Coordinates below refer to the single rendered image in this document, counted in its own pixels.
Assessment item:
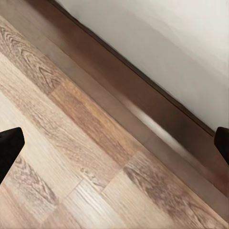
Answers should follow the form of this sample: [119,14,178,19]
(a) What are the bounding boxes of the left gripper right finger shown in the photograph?
[214,127,229,165]

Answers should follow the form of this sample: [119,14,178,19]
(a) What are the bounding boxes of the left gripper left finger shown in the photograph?
[0,127,25,184]

